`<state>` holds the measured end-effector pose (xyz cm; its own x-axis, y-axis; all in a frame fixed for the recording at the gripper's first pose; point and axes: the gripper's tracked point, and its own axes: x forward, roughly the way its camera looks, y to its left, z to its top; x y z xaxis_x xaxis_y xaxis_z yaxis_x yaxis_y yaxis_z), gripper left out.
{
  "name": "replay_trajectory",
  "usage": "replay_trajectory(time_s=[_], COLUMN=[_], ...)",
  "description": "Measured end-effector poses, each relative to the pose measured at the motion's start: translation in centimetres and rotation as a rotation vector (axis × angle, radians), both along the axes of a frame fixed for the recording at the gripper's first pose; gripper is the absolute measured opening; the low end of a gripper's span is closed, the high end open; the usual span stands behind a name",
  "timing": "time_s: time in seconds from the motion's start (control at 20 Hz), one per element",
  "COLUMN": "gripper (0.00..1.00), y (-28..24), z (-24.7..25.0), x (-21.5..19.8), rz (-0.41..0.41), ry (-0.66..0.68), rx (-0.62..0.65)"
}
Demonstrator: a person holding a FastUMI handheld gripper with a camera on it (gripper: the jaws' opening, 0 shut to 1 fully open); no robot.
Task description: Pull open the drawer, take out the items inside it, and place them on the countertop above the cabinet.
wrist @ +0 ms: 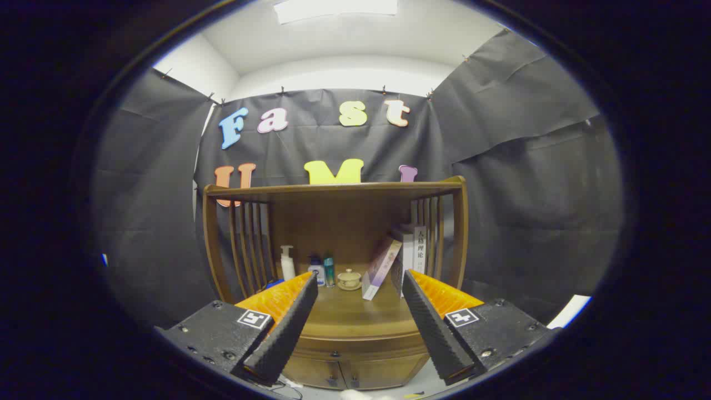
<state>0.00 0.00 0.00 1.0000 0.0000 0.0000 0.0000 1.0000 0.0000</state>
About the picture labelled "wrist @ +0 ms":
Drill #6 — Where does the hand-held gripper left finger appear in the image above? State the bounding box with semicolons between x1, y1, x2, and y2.
154;271;319;388

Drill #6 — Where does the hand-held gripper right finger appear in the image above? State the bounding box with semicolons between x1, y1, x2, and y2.
401;269;560;386

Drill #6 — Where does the wooden drawer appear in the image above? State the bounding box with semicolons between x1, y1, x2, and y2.
286;332;431;362

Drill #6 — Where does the wooden cabinet door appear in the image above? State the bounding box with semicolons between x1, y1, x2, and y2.
283;356;345;389
342;356;428;389

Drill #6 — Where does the wooden countertop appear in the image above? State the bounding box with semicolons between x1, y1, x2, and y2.
278;266;439;339

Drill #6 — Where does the wooden cabinet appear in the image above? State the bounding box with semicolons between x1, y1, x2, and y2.
202;176;469;391

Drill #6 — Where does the white blue-capped lotion bottle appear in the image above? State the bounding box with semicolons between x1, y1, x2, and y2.
308;254;327;287

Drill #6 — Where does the white pump bottle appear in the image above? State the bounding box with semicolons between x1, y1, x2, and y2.
280;245;296;281

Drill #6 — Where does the beige lidded tea cup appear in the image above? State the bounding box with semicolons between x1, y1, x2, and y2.
337;268;363;291

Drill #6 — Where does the purple white book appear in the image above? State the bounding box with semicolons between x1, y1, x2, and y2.
362;236;403;301

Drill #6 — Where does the dark patterned cover book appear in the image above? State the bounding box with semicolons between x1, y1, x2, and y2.
390;224;416;298

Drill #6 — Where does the black cable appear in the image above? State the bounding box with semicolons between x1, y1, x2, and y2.
271;376;304;400

